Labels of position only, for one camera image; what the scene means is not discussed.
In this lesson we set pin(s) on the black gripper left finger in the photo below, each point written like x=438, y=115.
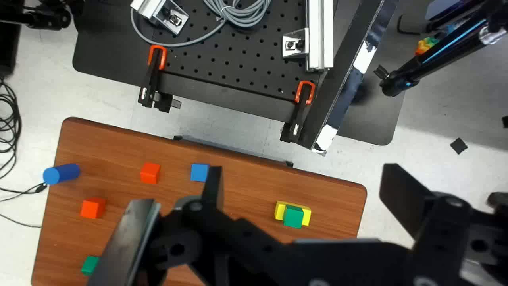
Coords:
x=212, y=185

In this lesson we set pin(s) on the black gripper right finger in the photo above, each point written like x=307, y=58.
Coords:
x=407, y=196

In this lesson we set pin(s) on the blue wooden cube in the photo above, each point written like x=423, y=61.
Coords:
x=200, y=172

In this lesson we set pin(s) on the orange wooden cube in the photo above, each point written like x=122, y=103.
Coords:
x=93, y=209

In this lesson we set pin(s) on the orange wooden wedge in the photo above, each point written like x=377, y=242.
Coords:
x=150, y=174

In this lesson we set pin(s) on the yellow rectangular wooden block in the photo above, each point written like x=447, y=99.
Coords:
x=279, y=211

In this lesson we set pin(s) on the small black square pad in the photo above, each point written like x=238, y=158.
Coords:
x=460, y=145

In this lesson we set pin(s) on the black orange bar clamp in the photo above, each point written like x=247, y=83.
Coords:
x=153, y=74
x=303, y=106

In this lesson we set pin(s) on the black perforated breadboard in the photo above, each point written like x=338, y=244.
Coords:
x=239, y=58

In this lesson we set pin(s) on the blue wooden cylinder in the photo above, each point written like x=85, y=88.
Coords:
x=61, y=176

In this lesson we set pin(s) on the small multicoloured object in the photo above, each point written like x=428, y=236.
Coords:
x=427, y=45

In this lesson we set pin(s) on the black tripod with blue stripe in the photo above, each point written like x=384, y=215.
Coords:
x=450, y=45

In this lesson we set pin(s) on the black equipment piece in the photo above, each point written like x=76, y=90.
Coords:
x=42, y=17

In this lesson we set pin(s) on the dark box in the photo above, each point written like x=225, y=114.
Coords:
x=9, y=50

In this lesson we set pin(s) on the aluminium corner bracket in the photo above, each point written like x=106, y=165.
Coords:
x=295, y=44

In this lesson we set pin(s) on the aluminium extrusion piece with bracket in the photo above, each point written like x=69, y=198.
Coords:
x=160, y=14

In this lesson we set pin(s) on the aluminium extrusion rail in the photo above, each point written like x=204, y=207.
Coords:
x=320, y=33

